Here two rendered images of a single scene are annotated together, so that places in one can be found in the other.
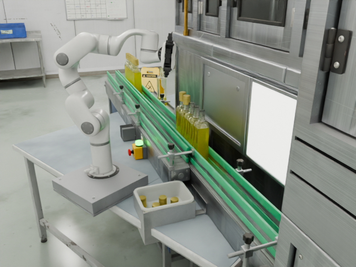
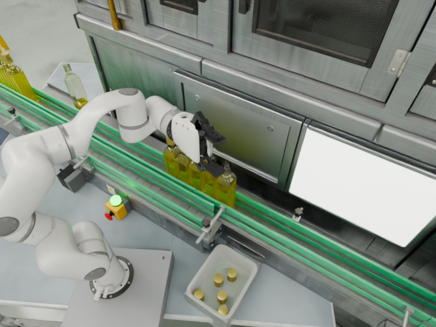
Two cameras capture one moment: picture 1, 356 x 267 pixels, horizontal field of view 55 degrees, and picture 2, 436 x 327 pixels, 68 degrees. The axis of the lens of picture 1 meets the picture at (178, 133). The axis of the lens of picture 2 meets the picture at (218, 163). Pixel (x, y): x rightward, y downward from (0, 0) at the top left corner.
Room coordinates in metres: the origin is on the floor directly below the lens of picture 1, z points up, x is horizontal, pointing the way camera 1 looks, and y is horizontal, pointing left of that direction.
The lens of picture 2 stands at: (0.89, 0.32, 1.94)
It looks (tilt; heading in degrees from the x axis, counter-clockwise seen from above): 49 degrees down; 323
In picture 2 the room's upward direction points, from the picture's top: straight up
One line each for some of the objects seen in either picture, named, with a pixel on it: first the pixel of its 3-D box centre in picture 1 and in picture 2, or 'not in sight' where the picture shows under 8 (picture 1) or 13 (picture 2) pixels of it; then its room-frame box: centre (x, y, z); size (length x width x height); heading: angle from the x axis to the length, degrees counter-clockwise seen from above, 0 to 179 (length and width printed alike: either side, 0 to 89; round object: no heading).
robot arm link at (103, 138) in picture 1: (97, 126); (90, 248); (1.46, 0.37, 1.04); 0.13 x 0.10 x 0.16; 171
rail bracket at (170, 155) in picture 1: (176, 156); (210, 226); (1.36, 0.01, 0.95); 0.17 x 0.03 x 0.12; 110
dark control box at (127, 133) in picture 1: (127, 132); (72, 178); (2.00, 0.32, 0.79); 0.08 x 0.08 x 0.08; 20
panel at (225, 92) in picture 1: (247, 116); (288, 156); (1.32, -0.28, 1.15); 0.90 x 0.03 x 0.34; 20
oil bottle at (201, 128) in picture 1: (200, 142); (226, 192); (1.42, -0.10, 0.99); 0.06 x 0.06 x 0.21; 21
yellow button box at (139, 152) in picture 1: (139, 151); (118, 207); (1.74, 0.22, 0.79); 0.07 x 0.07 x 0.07; 20
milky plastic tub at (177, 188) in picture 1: (163, 202); (222, 283); (1.21, 0.06, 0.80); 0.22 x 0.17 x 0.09; 110
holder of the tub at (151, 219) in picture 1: (169, 203); (226, 278); (1.22, 0.04, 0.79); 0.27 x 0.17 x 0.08; 110
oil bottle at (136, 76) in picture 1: (136, 77); (19, 80); (2.53, 0.31, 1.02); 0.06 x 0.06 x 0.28; 20
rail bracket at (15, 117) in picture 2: (118, 95); (13, 122); (2.33, 0.42, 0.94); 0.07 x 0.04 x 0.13; 110
